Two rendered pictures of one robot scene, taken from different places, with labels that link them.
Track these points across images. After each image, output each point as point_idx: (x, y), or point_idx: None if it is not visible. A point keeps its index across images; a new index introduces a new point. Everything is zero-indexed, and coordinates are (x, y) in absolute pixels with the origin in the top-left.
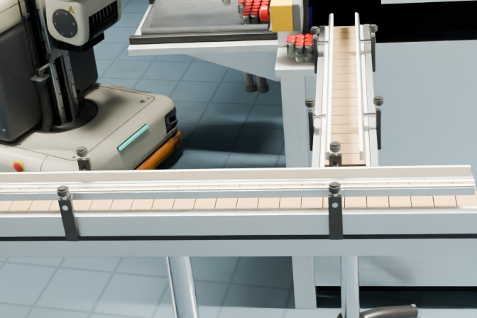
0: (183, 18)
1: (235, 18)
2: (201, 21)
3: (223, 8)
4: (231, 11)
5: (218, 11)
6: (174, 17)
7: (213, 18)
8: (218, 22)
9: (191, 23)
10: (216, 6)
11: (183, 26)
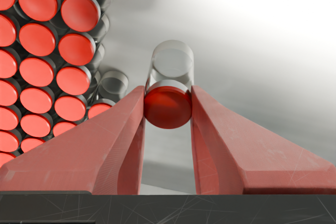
0: (304, 130)
1: (141, 77)
2: (258, 86)
3: (169, 154)
4: (146, 130)
5: (188, 138)
6: (326, 142)
7: (215, 95)
8: (205, 62)
9: (296, 87)
10: (185, 171)
11: (333, 68)
